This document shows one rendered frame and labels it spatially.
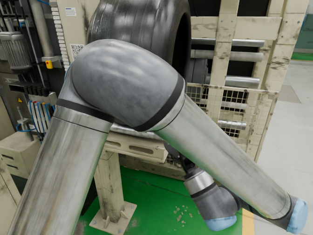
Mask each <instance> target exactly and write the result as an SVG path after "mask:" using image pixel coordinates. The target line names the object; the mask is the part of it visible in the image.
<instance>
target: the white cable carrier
mask: <svg viewBox="0 0 313 235"><path fill-rule="evenodd" d="M49 1H50V2H57V0H49ZM51 7H52V8H51V10H52V11H53V12H52V15H54V16H53V19H54V23H55V27H56V31H57V35H59V36H58V39H59V43H60V47H61V48H60V49H61V50H62V51H61V54H63V55H62V58H63V61H64V62H63V63H64V64H65V65H64V67H65V71H67V69H68V68H69V66H70V61H69V57H68V51H67V47H66V42H65V37H64V33H63V29H62V25H61V20H60V19H61V18H60V16H59V15H60V13H59V12H58V11H59V8H57V7H58V5H51Z"/></svg>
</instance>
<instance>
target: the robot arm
mask: <svg viewBox="0 0 313 235"><path fill-rule="evenodd" d="M184 89H185V81H184V78H183V77H182V76H181V75H180V74H179V73H178V72H177V71H176V70H175V69H174V68H173V67H172V66H171V65H169V64H168V63H167V62H166V61H165V60H163V59H162V58H160V57H159V56H157V55H155V54H153V53H151V52H150V51H148V50H145V49H143V48H141V47H139V46H137V45H135V44H132V43H129V42H126V41H121V40H115V39H103V40H97V41H94V42H91V43H90V44H88V45H86V46H85V47H83V48H82V49H81V50H80V52H79V53H78V54H77V56H76V57H75V60H74V61H73V62H72V63H71V64H70V66H69V68H68V69H67V72H66V74H65V78H64V84H63V86H62V89H61V91H60V94H59V96H58V99H57V102H56V104H55V111H54V114H53V116H52V119H51V122H50V124H49V127H48V130H47V132H46V135H45V137H44V140H43V142H42V144H41V147H40V150H39V152H38V155H37V158H36V160H35V163H34V166H33V168H32V171H31V173H30V175H29V178H28V180H27V183H26V186H25V188H24V191H23V194H22V196H21V199H20V202H19V204H18V206H17V209H16V211H15V214H14V217H13V219H12V222H11V224H10V227H9V230H8V232H7V235H73V234H74V231H75V228H76V225H77V222H78V220H79V217H80V214H81V211H82V208H83V205H84V202H85V199H86V197H87V194H88V191H89V188H90V185H91V182H92V179H93V176H94V174H95V170H96V168H97V165H98V162H99V159H100V156H101V153H102V150H103V148H104V145H105V142H106V139H107V136H108V133H109V130H110V128H111V126H112V125H113V123H114V120H115V118H117V119H119V120H120V121H122V122H124V123H125V124H127V125H128V126H130V127H131V128H132V129H134V130H135V131H137V132H139V133H144V132H148V131H152V132H154V133H155V134H156V135H157V136H159V137H160V138H161V139H163V145H164V147H165V149H166V150H167V152H168V153H169V155H170V156H171V158H172V159H173V161H174V163H175V164H176V163H178V162H179V163H180V165H181V166H182V168H183V170H184V172H185V173H186V175H185V176H183V177H184V179H185V180H186V181H185V182H184V185H185V187H186V189H187V191H188V193H189V195H190V196H191V198H192V199H193V201H194V203H195V205H196V207H197V209H198V210H199V212H200V214H201V216H202V218H203V221H204V222H205V223H206V225H207V227H208V229H209V230H211V231H220V230H223V229H226V228H228V227H230V226H232V225H233V224H234V223H235V222H236V221H237V217H236V216H235V213H236V212H237V211H239V210H240V209H241V208H244V209H246V210H247V211H249V212H251V213H253V214H255V215H257V216H259V217H261V218H263V219H265V220H267V221H269V222H271V223H273V224H275V225H276V226H278V227H280V228H282V229H284V230H286V232H290V233H292V234H295V235H297V234H299V233H300V232H301V231H302V230H303V228H304V226H305V224H306V221H307V217H308V205H307V203H306V202H305V201H304V200H302V199H301V198H299V197H298V198H297V197H294V196H291V195H289V194H288V192H286V191H285V190H284V189H283V188H282V187H280V186H279V185H278V184H277V183H276V182H275V181H274V180H273V179H272V178H271V177H270V176H269V175H268V174H267V173H266V172H265V171H264V170H263V169H262V168H261V167H260V166H259V165H258V164H257V163H256V162H254V161H253V160H252V159H251V158H250V157H249V156H248V155H247V154H246V153H245V152H244V151H243V150H242V149H241V148H240V147H239V146H238V145H237V144H236V143H235V142H234V141H233V140H232V139H231V138H230V137H229V136H228V135H227V134H226V133H225V132H224V131H223V130H222V129H221V128H220V127H219V126H218V125H217V124H216V123H215V122H214V121H213V120H212V119H211V118H210V117H209V116H208V115H207V114H206V113H205V112H204V111H203V110H202V109H201V108H199V107H198V106H197V105H196V104H195V103H194V102H193V101H192V100H191V99H190V98H189V97H188V96H187V95H186V94H185V92H184ZM173 157H174V158H173ZM195 165H197V166H199V168H196V166H195ZM203 170H204V171H203ZM213 178H214V179H216V180H217V181H218V182H220V183H221V185H220V186H217V184H216V183H215V181H214V180H213Z"/></svg>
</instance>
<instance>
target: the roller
mask: <svg viewBox="0 0 313 235"><path fill-rule="evenodd" d="M109 131H113V132H118V133H123V134H128V135H133V136H138V137H143V138H150V139H154V140H160V141H163V139H161V138H160V137H159V136H157V135H156V134H155V133H154V132H152V131H148V132H144V133H139V132H137V131H135V130H134V129H132V128H131V127H130V126H128V125H125V124H119V123H116V122H114V123H113V125H112V126H111V128H110V130H109Z"/></svg>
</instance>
